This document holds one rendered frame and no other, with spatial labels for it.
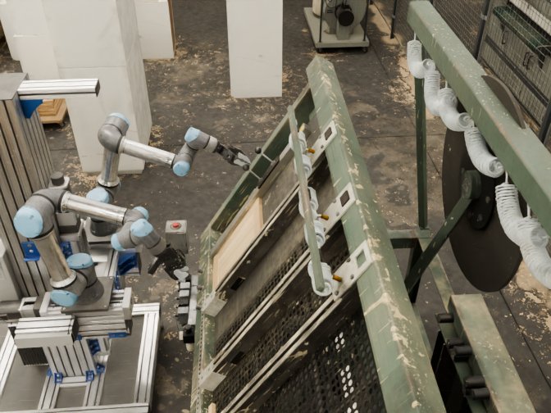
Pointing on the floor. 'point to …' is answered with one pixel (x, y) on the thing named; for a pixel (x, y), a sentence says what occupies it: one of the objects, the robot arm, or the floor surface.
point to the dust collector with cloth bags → (338, 24)
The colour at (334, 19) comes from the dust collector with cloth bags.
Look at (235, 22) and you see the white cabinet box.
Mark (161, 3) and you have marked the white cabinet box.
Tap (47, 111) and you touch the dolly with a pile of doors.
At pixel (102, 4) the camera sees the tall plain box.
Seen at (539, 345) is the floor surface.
